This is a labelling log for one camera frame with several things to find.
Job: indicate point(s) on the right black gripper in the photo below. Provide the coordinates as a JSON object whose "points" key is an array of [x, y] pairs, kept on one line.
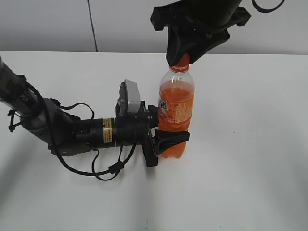
{"points": [[186, 18]]}

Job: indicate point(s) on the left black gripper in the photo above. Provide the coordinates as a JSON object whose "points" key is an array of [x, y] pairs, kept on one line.
{"points": [[132, 130]]}

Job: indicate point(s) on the orange bottle cap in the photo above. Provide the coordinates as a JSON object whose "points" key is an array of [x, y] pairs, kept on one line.
{"points": [[182, 65]]}

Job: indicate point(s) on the orange soda plastic bottle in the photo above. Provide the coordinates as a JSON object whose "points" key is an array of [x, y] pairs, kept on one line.
{"points": [[175, 101]]}

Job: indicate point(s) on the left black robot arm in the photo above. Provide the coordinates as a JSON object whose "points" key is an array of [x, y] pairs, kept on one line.
{"points": [[69, 135]]}

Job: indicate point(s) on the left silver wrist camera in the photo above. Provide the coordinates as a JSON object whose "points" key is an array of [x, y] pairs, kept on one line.
{"points": [[129, 98]]}

